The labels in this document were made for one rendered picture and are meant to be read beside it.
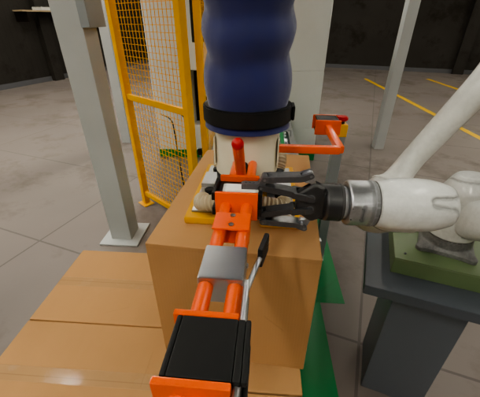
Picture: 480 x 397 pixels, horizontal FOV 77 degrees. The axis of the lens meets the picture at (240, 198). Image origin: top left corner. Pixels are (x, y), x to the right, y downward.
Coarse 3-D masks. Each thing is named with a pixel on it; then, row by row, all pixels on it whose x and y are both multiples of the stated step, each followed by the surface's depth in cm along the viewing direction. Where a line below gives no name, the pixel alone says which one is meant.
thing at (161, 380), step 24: (192, 312) 34; (216, 312) 34; (192, 336) 31; (216, 336) 31; (168, 360) 29; (192, 360) 29; (216, 360) 29; (168, 384) 27; (192, 384) 27; (216, 384) 27
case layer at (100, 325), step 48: (96, 288) 127; (144, 288) 127; (48, 336) 108; (96, 336) 108; (144, 336) 108; (0, 384) 93; (48, 384) 93; (96, 384) 93; (144, 384) 93; (288, 384) 93
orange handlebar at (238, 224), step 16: (288, 144) 86; (336, 144) 86; (224, 208) 56; (224, 224) 50; (240, 224) 50; (224, 240) 51; (240, 240) 47; (208, 288) 39; (240, 288) 39; (192, 304) 37; (208, 304) 37; (224, 304) 37; (240, 304) 37
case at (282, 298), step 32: (288, 160) 112; (192, 192) 90; (160, 224) 76; (192, 224) 76; (256, 224) 76; (160, 256) 71; (192, 256) 69; (256, 256) 67; (288, 256) 66; (320, 256) 66; (160, 288) 76; (192, 288) 75; (256, 288) 72; (288, 288) 70; (256, 320) 77; (288, 320) 75; (256, 352) 84; (288, 352) 82
